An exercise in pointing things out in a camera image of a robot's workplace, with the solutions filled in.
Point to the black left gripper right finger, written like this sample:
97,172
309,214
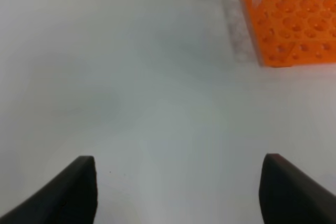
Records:
288,195

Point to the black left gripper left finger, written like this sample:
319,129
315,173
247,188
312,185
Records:
70,197

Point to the orange test tube rack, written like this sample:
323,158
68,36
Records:
288,33

